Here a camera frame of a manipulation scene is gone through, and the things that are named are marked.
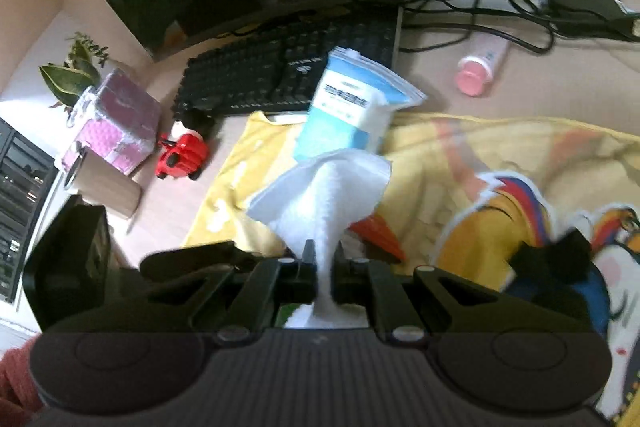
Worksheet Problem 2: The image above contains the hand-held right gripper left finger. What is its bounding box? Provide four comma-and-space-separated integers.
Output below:
140, 240, 318, 344

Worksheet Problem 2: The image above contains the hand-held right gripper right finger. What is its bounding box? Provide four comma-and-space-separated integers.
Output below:
332, 241, 592, 344

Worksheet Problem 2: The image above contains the white cloth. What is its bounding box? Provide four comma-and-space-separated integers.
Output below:
245, 149, 393, 333

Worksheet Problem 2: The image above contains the person's left forearm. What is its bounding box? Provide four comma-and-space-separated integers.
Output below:
0, 336, 47, 427

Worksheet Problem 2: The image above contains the black computer case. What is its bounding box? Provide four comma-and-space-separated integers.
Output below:
0, 117, 61, 305

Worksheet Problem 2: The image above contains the wooden cup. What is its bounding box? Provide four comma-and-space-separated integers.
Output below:
62, 147, 143, 222

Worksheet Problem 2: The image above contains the yellow printed blanket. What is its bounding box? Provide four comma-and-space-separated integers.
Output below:
182, 109, 640, 427

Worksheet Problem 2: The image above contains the pink gift box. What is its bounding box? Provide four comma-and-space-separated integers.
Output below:
60, 67, 163, 175

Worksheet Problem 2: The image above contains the red toy car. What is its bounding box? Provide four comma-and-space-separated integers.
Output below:
156, 109, 217, 182

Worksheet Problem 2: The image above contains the blue white box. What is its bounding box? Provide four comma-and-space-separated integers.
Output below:
291, 47, 428, 168

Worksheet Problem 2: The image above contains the small potted plant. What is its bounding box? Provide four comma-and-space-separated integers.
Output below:
39, 32, 113, 128

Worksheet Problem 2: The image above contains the black keyboard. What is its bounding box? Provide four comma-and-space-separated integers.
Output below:
170, 7, 404, 118

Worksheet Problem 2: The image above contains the pink tube bottle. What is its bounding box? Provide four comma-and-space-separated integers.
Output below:
454, 34, 513, 98

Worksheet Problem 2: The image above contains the black power adapter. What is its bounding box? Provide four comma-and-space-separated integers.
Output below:
547, 0, 640, 42

